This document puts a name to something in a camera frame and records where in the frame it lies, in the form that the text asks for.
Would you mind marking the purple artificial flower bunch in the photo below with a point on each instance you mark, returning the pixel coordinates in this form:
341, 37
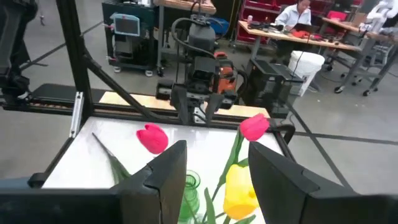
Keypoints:
118, 169

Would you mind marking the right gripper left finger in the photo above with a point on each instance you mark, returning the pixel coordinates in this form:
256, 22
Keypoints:
161, 186

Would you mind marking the teal equipment cart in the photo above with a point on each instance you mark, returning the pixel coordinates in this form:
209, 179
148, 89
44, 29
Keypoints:
130, 53

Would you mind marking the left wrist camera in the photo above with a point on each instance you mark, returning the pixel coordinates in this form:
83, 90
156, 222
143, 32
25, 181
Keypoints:
205, 71

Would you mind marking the grey rolling table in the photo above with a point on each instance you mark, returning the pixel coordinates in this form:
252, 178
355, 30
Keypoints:
345, 26

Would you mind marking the silver metal bracket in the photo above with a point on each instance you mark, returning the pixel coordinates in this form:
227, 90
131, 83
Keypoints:
76, 115

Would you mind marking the white humanoid robot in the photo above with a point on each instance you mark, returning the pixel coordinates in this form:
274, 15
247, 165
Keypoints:
377, 12

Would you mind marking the light blue screen device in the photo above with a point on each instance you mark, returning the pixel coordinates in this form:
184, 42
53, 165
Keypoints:
126, 25

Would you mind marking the person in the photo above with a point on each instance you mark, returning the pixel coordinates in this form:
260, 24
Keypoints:
292, 18

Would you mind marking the red chair back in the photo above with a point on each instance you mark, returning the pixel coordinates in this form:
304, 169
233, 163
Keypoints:
337, 15

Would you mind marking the white bucket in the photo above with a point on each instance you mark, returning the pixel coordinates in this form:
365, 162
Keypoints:
306, 67

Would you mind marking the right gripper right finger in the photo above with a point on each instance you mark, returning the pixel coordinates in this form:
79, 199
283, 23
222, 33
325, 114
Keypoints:
280, 186

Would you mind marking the black computer case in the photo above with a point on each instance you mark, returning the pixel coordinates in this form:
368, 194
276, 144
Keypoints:
270, 81

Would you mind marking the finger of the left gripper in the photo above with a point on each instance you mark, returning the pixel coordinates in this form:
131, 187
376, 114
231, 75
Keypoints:
182, 102
214, 105

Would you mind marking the yellow artificial tulip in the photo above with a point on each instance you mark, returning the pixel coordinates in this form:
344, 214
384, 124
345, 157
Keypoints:
239, 193

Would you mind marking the red item on desk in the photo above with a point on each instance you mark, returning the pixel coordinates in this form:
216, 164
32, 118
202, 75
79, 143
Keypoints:
301, 34

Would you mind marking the orange black vacuum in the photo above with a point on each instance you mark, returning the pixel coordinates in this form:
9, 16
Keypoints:
227, 74

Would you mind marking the green glass vase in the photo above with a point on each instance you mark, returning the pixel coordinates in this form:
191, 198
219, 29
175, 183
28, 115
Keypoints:
191, 193

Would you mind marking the black laptop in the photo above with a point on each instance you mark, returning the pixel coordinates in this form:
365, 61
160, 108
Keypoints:
306, 28

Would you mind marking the long wooden desk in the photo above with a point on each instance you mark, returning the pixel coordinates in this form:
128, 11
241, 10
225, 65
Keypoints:
329, 44

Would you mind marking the blue box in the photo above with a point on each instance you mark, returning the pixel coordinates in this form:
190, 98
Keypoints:
221, 26

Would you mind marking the red storage bins shelf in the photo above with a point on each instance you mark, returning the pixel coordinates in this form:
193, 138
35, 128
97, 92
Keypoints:
258, 3

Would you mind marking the black mat with hazard stripes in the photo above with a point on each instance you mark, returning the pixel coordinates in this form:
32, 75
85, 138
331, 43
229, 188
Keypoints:
62, 93

